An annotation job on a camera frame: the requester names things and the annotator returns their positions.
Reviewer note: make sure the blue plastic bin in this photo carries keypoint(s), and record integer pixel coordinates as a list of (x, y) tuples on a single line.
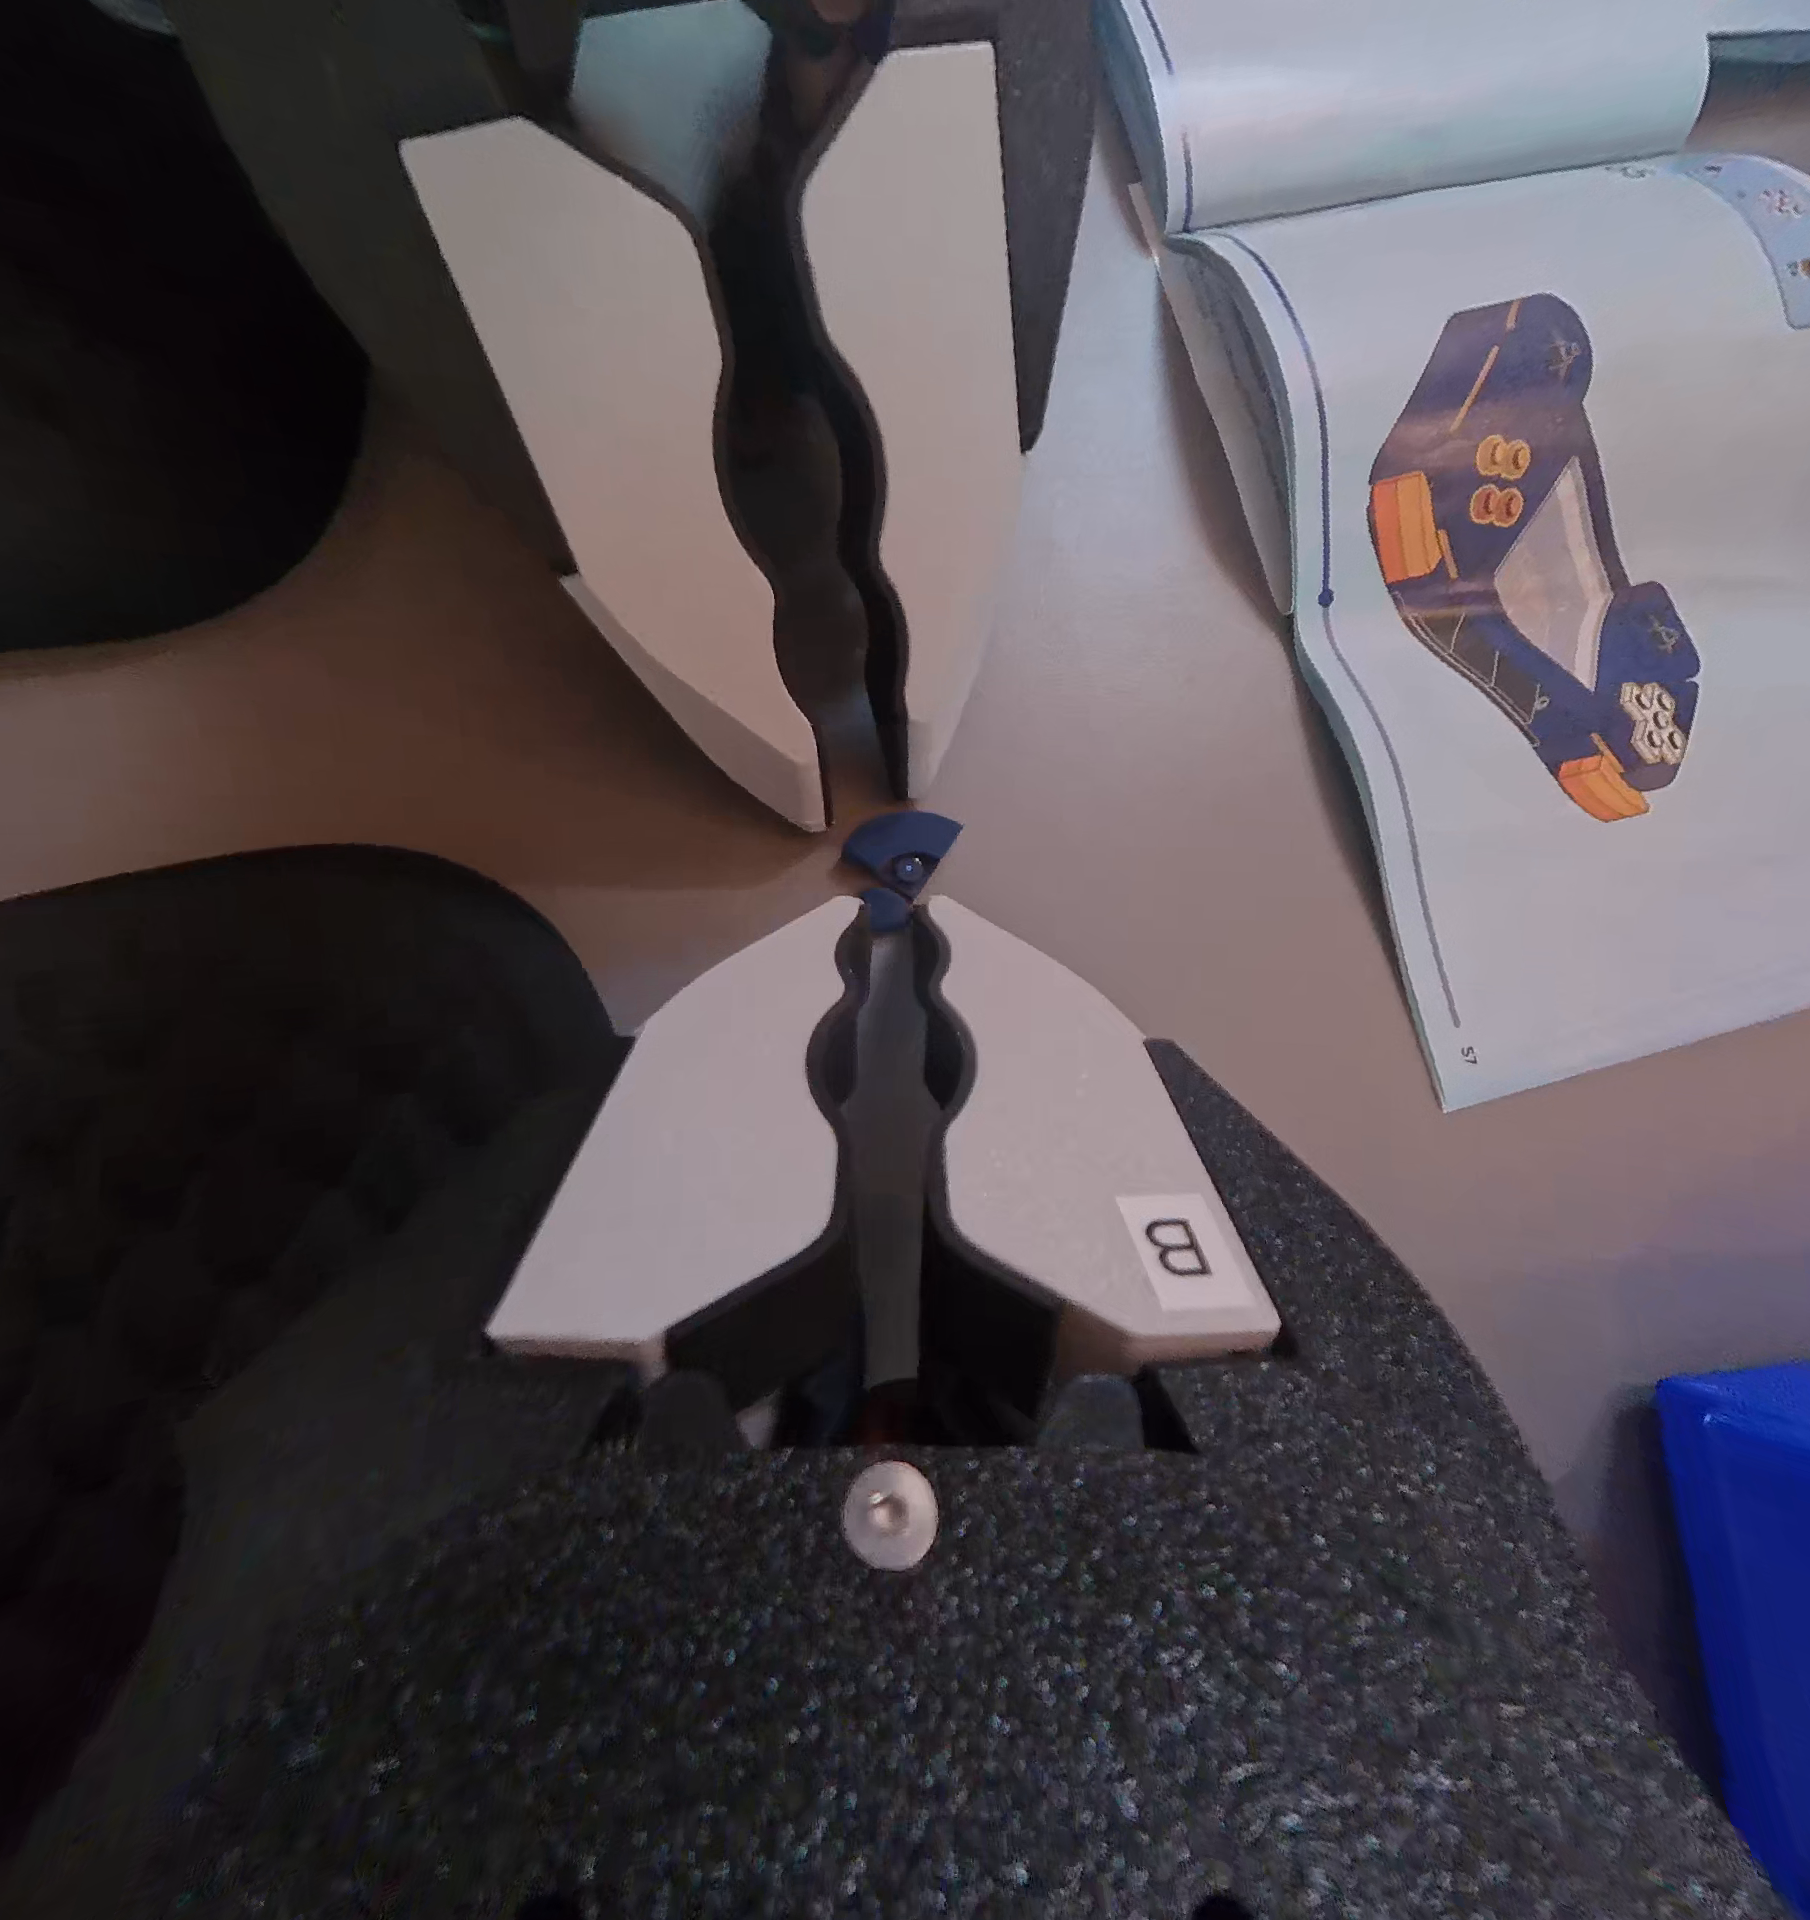
[(1775, 1620)]

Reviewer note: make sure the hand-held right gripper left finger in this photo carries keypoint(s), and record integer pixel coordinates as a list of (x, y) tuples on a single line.
[(680, 1171)]

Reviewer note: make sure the open instruction booklet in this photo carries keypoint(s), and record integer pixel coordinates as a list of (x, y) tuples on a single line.
[(1521, 931)]

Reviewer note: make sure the black padded armrest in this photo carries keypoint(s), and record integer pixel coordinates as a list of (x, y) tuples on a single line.
[(171, 1201), (94, 375)]

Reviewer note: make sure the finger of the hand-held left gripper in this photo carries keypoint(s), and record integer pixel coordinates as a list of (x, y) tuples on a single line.
[(934, 375), (590, 391)]

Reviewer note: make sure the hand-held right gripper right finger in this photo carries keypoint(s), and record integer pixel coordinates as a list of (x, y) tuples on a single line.
[(1070, 1155)]

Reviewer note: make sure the dark blue small pin brick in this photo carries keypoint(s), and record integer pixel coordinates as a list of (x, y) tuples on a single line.
[(883, 908)]

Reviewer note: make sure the dark blue quarter-round brick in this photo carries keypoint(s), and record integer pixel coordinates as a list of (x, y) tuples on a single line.
[(905, 849)]

